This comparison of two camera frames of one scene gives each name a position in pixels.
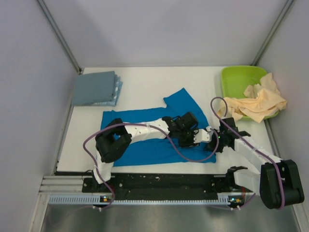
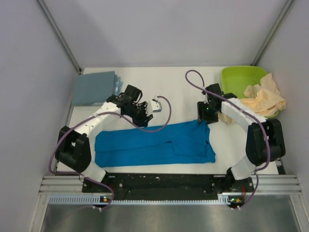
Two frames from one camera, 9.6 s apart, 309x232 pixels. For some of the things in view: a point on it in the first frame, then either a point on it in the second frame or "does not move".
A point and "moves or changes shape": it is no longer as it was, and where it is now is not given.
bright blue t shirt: x=161 y=150 moves or changes shape
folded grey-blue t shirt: x=93 y=88 does not move
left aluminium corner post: x=59 y=36 does not move
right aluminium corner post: x=273 y=32 does not move
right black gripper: x=212 y=145 → x=202 y=116
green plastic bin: x=235 y=79 does not move
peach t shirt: x=261 y=100 does not move
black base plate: x=162 y=186 does not move
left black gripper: x=190 y=143 → x=143 y=121
